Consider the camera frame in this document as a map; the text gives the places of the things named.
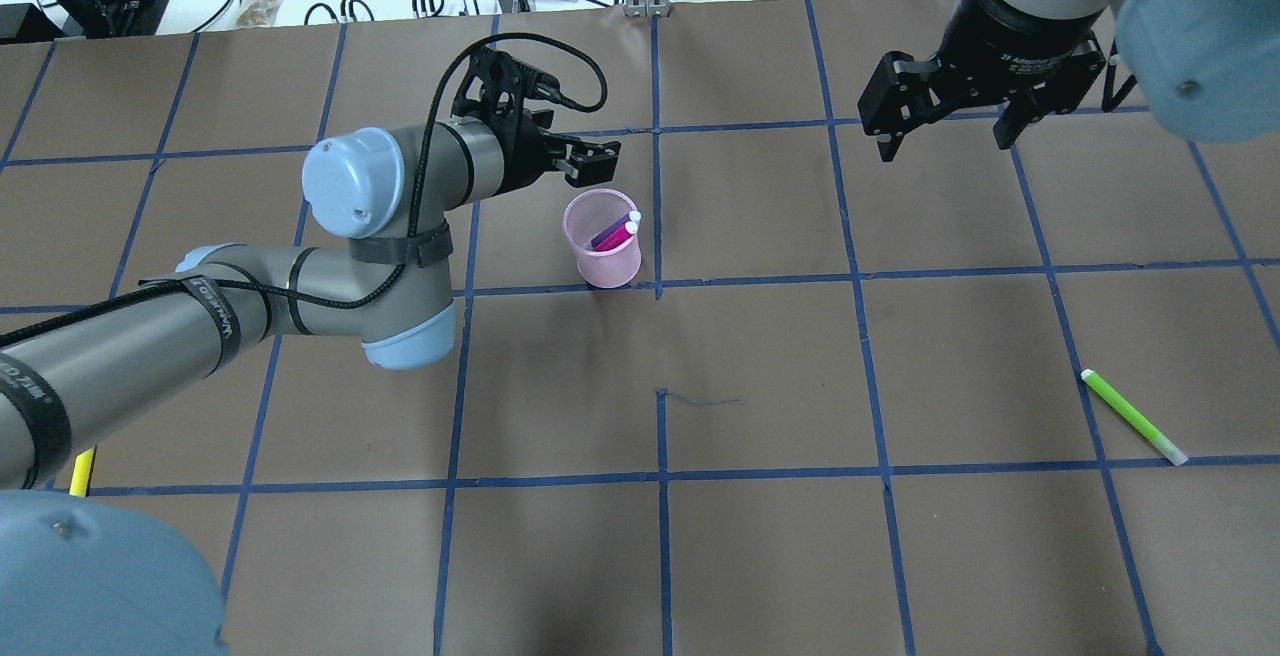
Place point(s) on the pink mesh cup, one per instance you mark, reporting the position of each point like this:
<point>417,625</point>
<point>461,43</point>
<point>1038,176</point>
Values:
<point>602,227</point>

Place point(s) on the yellow pen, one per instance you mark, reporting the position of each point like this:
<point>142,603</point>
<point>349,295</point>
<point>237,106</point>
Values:
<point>82,473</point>

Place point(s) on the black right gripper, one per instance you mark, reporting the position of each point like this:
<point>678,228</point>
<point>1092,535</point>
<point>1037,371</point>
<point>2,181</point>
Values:
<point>1005,48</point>

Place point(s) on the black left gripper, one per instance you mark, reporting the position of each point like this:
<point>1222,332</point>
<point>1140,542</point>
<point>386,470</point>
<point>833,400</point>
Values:
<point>519,158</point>

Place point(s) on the pink pen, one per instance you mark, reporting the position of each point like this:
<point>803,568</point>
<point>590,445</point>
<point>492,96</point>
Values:
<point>618,237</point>

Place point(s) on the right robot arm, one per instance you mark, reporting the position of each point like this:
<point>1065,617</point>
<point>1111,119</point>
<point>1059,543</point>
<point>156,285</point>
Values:
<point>1208,68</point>

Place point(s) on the purple pen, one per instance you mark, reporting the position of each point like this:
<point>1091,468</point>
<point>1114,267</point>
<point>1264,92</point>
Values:
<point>630,215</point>

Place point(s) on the green pen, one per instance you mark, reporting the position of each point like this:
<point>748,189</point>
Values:
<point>1133,417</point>

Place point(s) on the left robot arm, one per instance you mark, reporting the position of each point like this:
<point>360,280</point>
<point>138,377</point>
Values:
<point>81,577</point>

